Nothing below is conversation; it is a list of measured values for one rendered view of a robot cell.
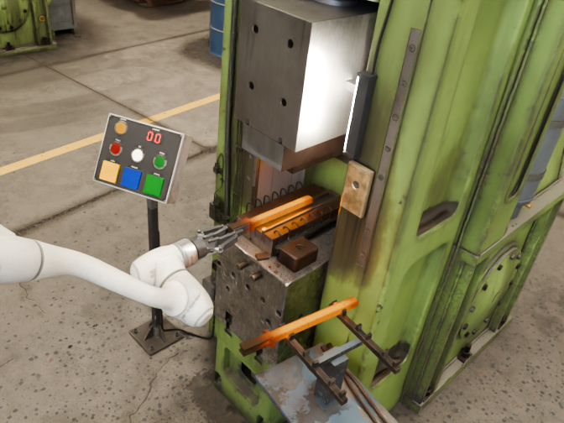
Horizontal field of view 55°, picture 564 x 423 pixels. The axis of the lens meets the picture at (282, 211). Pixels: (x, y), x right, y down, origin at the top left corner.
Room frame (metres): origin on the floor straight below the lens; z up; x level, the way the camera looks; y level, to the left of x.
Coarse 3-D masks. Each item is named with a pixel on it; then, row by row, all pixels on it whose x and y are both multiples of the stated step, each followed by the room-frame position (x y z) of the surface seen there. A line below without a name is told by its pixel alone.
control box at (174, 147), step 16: (112, 128) 1.93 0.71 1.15; (128, 128) 1.92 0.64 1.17; (144, 128) 1.90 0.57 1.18; (160, 128) 1.89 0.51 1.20; (128, 144) 1.88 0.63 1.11; (144, 144) 1.87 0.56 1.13; (160, 144) 1.86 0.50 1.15; (176, 144) 1.85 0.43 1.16; (112, 160) 1.86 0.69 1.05; (128, 160) 1.85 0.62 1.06; (144, 160) 1.84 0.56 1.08; (176, 160) 1.82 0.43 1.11; (96, 176) 1.84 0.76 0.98; (144, 176) 1.80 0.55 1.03; (160, 176) 1.79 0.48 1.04; (176, 176) 1.81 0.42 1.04; (176, 192) 1.81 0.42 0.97
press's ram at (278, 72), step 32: (256, 0) 1.68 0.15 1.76; (288, 0) 1.73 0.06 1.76; (256, 32) 1.67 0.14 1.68; (288, 32) 1.57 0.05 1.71; (320, 32) 1.54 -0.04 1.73; (352, 32) 1.65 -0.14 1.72; (256, 64) 1.65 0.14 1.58; (288, 64) 1.56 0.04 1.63; (320, 64) 1.56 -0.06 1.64; (352, 64) 1.67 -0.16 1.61; (256, 96) 1.65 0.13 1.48; (288, 96) 1.55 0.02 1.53; (320, 96) 1.57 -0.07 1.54; (352, 96) 1.69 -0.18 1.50; (256, 128) 1.64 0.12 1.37; (288, 128) 1.54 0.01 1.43; (320, 128) 1.59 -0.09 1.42
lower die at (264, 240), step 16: (304, 192) 1.91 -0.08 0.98; (320, 192) 1.91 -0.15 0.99; (256, 208) 1.75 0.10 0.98; (272, 208) 1.75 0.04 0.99; (320, 208) 1.79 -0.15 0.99; (336, 208) 1.80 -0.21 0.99; (288, 224) 1.65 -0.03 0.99; (304, 224) 1.67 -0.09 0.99; (256, 240) 1.60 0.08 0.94; (272, 240) 1.55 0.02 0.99
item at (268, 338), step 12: (348, 300) 1.34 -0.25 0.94; (324, 312) 1.27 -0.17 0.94; (336, 312) 1.29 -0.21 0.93; (288, 324) 1.20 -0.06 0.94; (300, 324) 1.21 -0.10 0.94; (312, 324) 1.23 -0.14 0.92; (264, 336) 1.14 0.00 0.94; (276, 336) 1.15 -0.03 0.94; (240, 348) 1.10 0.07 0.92; (252, 348) 1.10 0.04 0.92
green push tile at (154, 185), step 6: (150, 180) 1.78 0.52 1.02; (156, 180) 1.78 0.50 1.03; (162, 180) 1.78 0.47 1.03; (144, 186) 1.78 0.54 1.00; (150, 186) 1.77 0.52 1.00; (156, 186) 1.77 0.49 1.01; (162, 186) 1.77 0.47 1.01; (144, 192) 1.76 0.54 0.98; (150, 192) 1.76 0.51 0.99; (156, 192) 1.76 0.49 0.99
